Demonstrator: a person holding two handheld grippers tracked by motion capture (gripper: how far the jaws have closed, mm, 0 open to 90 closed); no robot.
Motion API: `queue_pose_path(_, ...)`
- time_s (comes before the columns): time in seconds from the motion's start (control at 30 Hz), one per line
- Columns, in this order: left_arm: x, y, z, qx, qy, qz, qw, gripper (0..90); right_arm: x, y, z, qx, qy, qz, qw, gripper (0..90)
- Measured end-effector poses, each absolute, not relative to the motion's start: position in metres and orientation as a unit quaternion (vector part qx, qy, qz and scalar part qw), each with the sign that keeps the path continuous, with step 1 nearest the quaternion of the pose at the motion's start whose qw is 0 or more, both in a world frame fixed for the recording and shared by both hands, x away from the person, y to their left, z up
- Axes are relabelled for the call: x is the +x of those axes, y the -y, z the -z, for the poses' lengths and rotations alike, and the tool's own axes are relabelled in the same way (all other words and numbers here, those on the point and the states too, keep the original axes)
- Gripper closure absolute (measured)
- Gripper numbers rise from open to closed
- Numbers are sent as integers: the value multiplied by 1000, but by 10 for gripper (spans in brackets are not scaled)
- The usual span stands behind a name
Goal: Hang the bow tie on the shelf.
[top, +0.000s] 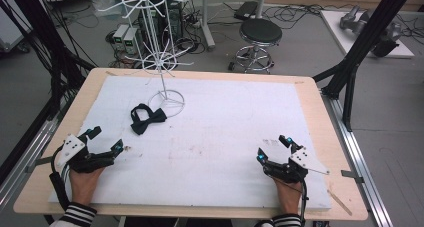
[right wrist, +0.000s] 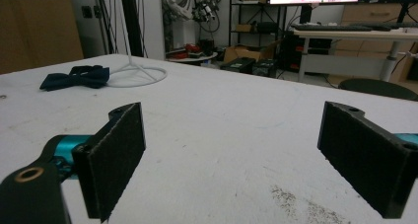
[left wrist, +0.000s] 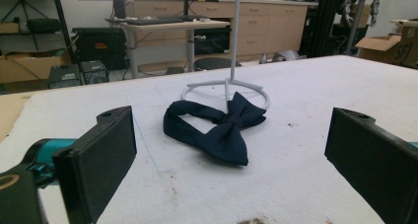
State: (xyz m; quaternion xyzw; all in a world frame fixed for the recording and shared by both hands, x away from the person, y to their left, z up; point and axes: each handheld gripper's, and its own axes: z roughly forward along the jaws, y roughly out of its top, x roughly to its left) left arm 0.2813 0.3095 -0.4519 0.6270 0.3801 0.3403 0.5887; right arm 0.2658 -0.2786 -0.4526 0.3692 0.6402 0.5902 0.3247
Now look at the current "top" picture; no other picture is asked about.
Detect black metal frame strut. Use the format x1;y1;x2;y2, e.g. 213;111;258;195
312;0;418;133

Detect person's left hand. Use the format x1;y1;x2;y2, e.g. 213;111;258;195
68;166;105;207

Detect white foam mat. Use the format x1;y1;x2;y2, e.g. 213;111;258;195
47;74;332;212

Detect black floor cables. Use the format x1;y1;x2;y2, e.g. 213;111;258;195
262;2;335;32

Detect grey metal bracket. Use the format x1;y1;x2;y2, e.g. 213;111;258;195
340;169;365;184
24;155;55;174

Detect black frame with cable bundle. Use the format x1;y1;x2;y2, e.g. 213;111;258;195
0;0;97;122

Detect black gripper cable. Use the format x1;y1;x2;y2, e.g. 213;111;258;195
48;146;73;212
266;174;310;227

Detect black computer tower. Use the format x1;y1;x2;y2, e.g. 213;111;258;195
137;0;185;45

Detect white wire display rack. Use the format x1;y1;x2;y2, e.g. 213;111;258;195
98;0;195;119

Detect white floor platform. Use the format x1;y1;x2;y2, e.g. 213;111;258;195
319;9;416;59

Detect person's right hand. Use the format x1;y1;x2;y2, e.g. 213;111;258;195
273;177;303;216

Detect grey metal table leg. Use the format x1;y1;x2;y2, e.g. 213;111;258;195
199;0;217;52

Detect grey power supply unit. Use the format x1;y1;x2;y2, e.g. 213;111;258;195
111;23;130;52
122;26;143;57

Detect grey robot device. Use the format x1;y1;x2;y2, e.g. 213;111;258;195
338;4;403;58

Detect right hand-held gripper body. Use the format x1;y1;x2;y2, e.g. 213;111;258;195
263;146;331;184

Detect black round stool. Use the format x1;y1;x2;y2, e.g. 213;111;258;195
227;17;284;75

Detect black bow tie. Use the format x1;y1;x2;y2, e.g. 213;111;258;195
129;103;168;136

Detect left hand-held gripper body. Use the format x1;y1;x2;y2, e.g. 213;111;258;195
54;133;116;174

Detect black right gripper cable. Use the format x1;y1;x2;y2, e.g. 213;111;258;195
266;174;310;227

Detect thin wooden stick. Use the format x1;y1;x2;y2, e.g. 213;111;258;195
326;189;354;217

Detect black flat box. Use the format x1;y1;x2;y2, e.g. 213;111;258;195
233;0;259;21

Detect aluminium rail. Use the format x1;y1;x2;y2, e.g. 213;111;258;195
320;89;395;227
0;116;68;209

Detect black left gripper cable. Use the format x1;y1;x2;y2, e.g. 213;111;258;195
48;146;73;212

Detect grey metal post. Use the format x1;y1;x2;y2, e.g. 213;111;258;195
255;0;270;20

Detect wooden table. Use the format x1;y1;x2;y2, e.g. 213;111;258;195
12;67;369;222

